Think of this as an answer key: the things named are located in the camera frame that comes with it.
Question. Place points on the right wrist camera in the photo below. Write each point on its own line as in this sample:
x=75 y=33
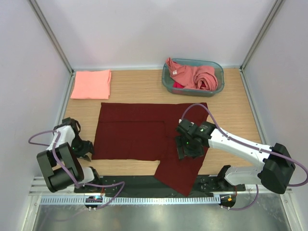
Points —
x=186 y=127

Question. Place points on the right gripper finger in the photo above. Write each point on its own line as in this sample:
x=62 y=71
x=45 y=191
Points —
x=179 y=144
x=195 y=152

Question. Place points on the dark red t shirt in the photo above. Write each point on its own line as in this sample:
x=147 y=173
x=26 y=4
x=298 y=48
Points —
x=147 y=132

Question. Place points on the aluminium corner post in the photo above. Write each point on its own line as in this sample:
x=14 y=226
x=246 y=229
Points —
x=262 y=32
x=42 y=19

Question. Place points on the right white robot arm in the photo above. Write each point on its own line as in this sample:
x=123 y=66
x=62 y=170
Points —
x=270 y=165

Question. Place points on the left aluminium corner post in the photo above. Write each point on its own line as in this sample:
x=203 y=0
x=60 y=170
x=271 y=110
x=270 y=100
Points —
x=42 y=19

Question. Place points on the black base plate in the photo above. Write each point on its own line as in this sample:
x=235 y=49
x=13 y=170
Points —
x=150 y=187

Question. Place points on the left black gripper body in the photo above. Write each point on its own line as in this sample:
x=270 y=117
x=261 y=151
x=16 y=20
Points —
x=79 y=147

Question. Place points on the white slotted cable duct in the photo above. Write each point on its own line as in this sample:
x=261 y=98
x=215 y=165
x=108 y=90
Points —
x=95 y=200

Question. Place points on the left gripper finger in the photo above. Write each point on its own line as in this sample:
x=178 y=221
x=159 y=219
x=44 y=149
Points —
x=86 y=157
x=90 y=147

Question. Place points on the right aluminium corner post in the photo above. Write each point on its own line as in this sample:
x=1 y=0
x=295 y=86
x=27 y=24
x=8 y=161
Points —
x=262 y=32

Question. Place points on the folded salmon pink t shirt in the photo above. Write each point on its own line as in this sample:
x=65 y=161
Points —
x=92 y=85

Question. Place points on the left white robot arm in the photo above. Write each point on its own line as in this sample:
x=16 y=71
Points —
x=59 y=162

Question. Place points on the crumpled pink t shirt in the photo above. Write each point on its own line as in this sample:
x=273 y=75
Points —
x=193 y=77

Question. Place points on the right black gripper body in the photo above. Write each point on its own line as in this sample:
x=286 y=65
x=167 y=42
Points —
x=187 y=140

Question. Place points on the teal plastic basket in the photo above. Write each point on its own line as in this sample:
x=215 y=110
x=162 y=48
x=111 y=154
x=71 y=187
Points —
x=168 y=82

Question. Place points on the bright red t shirt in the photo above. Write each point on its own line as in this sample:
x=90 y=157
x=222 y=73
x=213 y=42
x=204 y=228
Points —
x=178 y=85

